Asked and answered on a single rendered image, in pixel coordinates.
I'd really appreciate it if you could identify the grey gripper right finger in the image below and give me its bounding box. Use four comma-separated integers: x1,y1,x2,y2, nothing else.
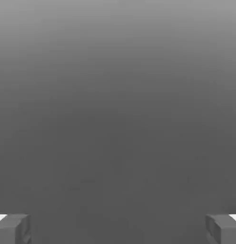
205,213,236,244

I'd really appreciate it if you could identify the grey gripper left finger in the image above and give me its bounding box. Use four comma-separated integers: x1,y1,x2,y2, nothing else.
0,213,32,244

